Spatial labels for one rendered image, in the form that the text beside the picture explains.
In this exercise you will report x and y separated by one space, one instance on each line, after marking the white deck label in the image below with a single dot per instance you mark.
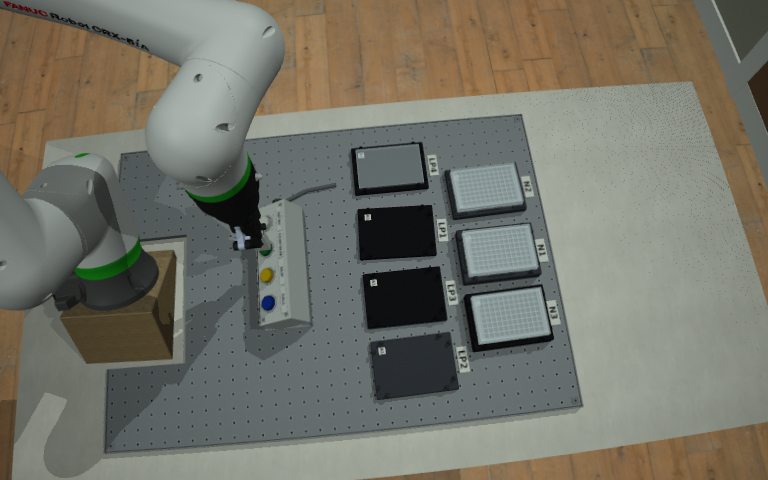
462 359
451 292
527 186
442 230
553 312
541 249
432 163

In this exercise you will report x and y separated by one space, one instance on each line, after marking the grey control panel with four buttons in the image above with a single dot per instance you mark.
284 271

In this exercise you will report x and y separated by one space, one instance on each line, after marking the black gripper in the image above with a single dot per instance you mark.
248 229

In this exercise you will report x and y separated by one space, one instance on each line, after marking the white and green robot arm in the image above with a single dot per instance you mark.
194 134

